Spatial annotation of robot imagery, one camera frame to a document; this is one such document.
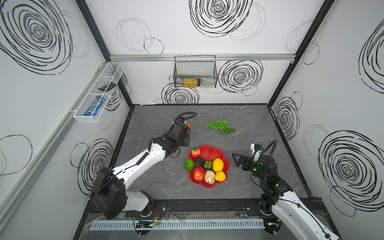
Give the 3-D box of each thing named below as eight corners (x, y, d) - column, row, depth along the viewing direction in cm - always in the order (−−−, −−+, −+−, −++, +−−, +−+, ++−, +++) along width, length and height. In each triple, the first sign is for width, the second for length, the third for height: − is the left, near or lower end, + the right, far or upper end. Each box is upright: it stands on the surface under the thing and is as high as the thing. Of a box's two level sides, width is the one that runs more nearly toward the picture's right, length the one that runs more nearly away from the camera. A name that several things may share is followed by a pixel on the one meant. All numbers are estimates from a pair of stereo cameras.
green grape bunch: (206, 128, 108) (206, 124, 104) (208, 121, 112) (208, 116, 108) (233, 135, 104) (234, 130, 100) (234, 127, 109) (236, 123, 104)
